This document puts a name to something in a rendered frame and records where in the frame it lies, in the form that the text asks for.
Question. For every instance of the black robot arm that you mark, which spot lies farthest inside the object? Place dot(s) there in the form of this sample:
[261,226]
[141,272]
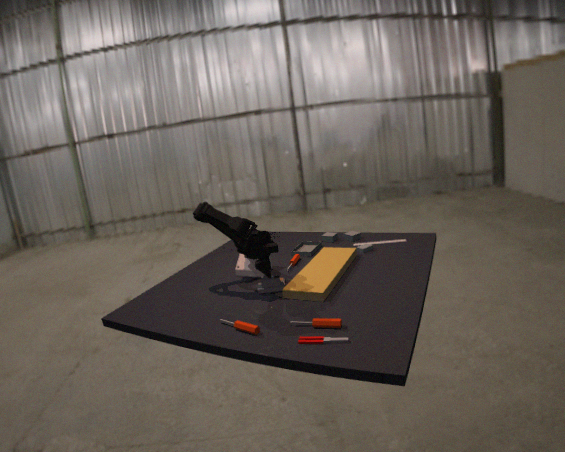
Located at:
[237,229]

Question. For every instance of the red-handled pliers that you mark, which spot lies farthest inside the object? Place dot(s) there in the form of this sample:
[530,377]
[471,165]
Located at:
[320,340]

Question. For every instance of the red-handled awl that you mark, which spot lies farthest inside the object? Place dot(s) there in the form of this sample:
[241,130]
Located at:
[294,260]
[253,329]
[326,323]

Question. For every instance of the orange panel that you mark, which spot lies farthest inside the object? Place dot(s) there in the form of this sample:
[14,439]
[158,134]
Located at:
[320,275]

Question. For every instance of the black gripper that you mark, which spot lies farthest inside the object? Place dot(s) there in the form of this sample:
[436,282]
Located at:
[263,262]

